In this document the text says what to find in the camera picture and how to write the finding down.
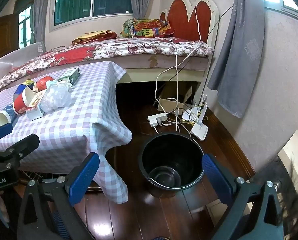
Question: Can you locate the white power strip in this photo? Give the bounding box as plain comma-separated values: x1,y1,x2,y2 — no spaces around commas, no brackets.
147,113,168,127

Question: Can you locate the beige bed frame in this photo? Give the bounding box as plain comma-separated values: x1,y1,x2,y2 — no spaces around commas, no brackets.
116,69,207,105

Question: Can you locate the mauve mattress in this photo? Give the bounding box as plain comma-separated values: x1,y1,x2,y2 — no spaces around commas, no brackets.
119,54,210,71

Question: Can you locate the colourful patterned pillow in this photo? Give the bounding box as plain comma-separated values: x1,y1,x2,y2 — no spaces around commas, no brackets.
120,18,174,38

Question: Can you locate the cardboard box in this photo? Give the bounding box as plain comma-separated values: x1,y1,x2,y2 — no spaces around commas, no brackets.
158,82,194,113

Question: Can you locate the checkered tablecloth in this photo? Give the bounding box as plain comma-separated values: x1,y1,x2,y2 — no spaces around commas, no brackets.
0,61,133,204

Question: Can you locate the printed white paper box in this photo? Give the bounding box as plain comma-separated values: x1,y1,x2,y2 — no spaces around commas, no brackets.
26,90,47,122

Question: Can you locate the thin black cable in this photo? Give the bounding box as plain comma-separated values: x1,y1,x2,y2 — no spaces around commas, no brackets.
175,5,234,103

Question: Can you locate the clear plastic bag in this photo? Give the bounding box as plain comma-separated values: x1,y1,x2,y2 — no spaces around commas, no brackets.
39,81,72,113

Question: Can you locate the white router with antennas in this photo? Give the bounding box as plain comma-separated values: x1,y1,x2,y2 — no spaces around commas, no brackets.
182,94,202,122

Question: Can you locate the blue white paper cup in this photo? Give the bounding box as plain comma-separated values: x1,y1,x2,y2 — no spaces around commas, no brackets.
0,104,18,127

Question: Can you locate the black plastic bucket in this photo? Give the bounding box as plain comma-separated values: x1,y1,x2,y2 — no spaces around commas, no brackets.
138,132,205,198

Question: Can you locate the large sliding window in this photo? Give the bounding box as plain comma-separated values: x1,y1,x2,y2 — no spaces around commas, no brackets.
49,0,139,32

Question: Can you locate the red paper cup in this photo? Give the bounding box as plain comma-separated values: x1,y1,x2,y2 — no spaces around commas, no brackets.
13,88,37,115

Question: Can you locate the brown wooden door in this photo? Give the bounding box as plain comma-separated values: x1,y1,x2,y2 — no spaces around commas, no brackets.
0,14,19,63

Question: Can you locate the flat white router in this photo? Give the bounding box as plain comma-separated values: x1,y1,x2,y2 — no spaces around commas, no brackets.
190,94,209,141

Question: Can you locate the floral bedspread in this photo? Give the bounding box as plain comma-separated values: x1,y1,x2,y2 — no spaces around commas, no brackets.
0,37,214,92

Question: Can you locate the clear plastic sheet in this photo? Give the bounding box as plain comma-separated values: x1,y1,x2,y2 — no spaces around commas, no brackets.
0,42,45,80

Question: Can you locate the folded yellow red blanket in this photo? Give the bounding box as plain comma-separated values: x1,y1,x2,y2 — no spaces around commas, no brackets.
72,30,118,46

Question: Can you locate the white wire rack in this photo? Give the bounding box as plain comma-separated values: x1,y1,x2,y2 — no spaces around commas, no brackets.
20,171,72,184

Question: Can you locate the red heart-shaped headboard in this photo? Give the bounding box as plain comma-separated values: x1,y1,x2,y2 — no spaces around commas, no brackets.
160,0,221,50

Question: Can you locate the narrow window beside door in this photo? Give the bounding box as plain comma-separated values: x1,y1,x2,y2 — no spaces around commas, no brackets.
14,0,35,49

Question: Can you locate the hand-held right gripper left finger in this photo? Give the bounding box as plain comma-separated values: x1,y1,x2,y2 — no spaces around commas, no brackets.
17,152,100,240

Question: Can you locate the green white carton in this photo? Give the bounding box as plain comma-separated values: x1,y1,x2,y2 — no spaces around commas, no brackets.
57,67,82,85

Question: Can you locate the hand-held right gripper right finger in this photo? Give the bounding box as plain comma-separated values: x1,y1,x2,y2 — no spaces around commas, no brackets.
201,153,289,240

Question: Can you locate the white charger cable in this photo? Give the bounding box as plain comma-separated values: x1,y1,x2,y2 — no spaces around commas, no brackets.
169,39,182,133

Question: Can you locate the long grey curtain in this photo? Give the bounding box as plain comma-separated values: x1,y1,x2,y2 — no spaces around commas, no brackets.
208,0,266,118

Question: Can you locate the long white cable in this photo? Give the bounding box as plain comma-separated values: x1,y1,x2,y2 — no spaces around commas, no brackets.
154,0,209,135

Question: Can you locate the red plastic bag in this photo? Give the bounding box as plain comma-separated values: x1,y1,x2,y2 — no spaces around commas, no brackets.
36,76,55,90

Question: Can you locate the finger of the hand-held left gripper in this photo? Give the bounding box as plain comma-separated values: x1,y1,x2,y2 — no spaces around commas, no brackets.
0,123,13,143
0,133,40,167

